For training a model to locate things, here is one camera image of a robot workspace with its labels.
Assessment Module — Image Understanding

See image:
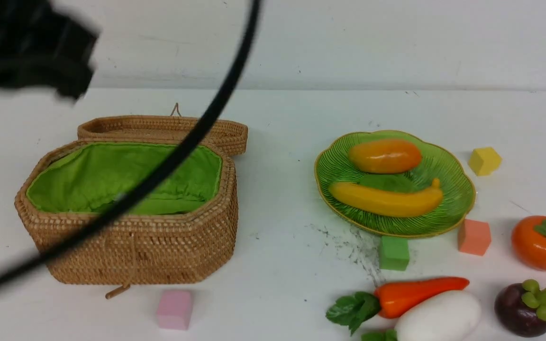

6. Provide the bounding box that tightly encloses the yellow toy banana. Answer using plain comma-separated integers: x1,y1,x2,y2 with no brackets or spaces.
328,178,444,218

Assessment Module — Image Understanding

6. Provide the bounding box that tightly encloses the orange yellow toy mango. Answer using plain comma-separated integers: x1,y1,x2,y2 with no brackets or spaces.
347,139,422,173

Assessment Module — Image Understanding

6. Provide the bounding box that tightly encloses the white toy radish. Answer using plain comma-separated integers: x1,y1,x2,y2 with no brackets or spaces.
361,290,482,341

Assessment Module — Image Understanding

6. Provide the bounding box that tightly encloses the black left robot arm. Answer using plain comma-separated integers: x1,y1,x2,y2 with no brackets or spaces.
0,0,100,101

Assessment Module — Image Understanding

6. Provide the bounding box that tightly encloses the woven rattan basket lid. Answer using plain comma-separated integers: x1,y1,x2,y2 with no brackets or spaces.
77,115,248,156

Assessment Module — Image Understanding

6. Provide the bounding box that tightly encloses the green glass leaf plate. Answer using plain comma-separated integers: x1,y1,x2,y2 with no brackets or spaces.
314,130,476,238

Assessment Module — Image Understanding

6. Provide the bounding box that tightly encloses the green foam cube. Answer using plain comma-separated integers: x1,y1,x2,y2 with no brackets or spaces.
378,236,410,271

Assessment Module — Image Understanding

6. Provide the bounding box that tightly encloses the pink foam cube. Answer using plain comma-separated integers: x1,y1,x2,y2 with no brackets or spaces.
156,290,193,331

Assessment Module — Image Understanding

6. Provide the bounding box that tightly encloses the orange toy carrot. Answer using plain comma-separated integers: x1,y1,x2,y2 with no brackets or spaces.
326,277,470,335

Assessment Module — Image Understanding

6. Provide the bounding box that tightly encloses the woven rattan basket green lining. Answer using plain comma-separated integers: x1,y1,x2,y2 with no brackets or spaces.
14,139,239,300

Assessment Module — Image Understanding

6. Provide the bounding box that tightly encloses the yellow foam cube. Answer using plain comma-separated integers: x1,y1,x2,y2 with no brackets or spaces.
467,147,502,176

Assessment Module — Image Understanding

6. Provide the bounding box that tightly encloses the orange foam cube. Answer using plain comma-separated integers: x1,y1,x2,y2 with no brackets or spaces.
457,219,492,256

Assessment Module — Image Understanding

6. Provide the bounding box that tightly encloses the orange toy persimmon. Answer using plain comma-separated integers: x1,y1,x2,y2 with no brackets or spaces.
511,215,546,271

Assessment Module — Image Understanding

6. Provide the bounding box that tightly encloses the purple toy mangosteen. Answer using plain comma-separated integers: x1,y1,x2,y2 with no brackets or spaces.
494,279,546,338

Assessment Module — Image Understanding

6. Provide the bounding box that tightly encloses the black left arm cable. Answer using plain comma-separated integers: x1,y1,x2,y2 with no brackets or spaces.
0,0,262,302

